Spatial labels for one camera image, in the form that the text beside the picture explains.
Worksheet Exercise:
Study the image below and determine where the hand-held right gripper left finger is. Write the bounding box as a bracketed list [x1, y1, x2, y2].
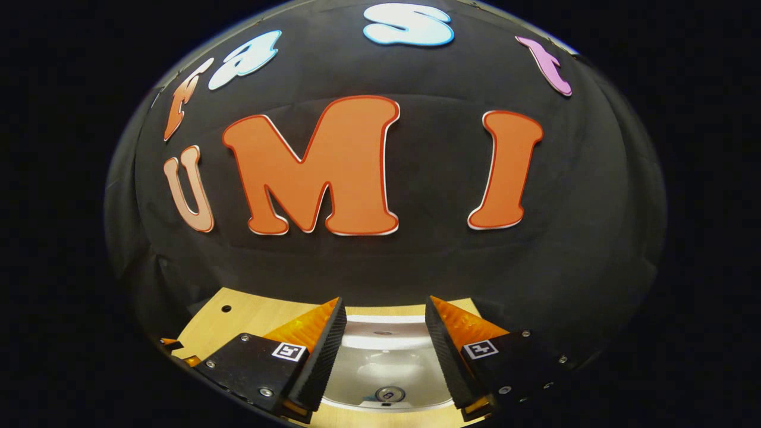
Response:
[193, 296, 347, 424]

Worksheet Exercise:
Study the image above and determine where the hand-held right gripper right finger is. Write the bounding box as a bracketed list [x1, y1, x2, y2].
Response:
[425, 295, 580, 423]

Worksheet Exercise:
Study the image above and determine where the white desktop garbage bin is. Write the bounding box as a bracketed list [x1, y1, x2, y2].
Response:
[321, 315, 458, 412]

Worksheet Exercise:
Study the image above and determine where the wooden desktop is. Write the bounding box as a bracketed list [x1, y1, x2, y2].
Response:
[172, 287, 482, 428]

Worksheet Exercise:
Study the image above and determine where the black backdrop cloth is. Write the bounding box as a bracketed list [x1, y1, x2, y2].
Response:
[104, 0, 666, 369]

